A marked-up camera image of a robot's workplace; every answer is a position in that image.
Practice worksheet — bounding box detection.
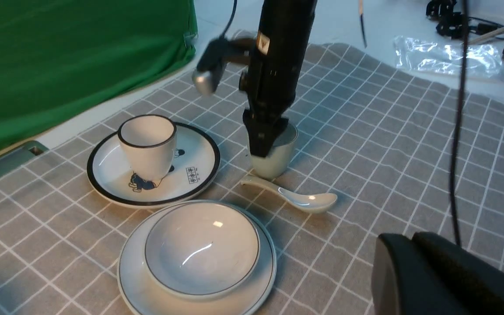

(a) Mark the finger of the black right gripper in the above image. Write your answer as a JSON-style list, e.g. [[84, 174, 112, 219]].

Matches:
[[274, 116, 289, 140], [242, 109, 279, 158]]

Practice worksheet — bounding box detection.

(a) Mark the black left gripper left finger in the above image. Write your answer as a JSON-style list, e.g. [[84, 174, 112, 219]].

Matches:
[[371, 233, 469, 315]]

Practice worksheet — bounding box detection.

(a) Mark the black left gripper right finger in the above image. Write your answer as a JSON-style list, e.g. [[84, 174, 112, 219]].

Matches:
[[412, 232, 504, 315]]

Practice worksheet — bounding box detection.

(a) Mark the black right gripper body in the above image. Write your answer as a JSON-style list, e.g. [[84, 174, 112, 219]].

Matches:
[[244, 0, 317, 115]]

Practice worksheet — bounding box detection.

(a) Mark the plain white cup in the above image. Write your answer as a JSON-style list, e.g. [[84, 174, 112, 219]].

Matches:
[[249, 122, 298, 181]]

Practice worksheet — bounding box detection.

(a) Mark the plain white ceramic spoon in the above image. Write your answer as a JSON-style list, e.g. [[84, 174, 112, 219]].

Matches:
[[239, 175, 338, 214]]

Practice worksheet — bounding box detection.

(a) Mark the grey-rimmed white bowl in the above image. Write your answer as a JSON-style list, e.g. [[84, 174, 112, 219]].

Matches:
[[143, 201, 262, 300]]

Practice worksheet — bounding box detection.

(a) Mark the black-rimmed illustrated plate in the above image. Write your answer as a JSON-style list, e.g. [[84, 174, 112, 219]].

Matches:
[[86, 122, 221, 209]]

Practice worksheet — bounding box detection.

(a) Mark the black-rimmed white cup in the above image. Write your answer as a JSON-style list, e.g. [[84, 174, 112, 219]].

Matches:
[[117, 114, 177, 182]]

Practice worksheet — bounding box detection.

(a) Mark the grey checked tablecloth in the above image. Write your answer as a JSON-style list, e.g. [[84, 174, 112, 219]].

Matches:
[[0, 42, 504, 315]]

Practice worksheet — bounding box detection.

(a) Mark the black equipment on floor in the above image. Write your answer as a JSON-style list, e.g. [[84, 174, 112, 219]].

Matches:
[[426, 0, 504, 39]]

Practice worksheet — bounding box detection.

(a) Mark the plain white plate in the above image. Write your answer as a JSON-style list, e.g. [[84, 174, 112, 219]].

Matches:
[[117, 200, 277, 315]]

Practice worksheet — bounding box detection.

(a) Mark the clear plastic bag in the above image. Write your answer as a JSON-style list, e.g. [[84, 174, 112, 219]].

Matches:
[[393, 36, 504, 81]]

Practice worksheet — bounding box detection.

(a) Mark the green backdrop cloth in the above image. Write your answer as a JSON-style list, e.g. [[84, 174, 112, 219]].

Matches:
[[0, 0, 198, 151]]

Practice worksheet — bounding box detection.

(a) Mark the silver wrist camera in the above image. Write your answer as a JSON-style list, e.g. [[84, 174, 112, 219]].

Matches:
[[192, 36, 256, 96]]

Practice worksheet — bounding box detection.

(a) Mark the black camera cable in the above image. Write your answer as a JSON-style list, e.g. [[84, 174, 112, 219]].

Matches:
[[449, 0, 471, 246]]

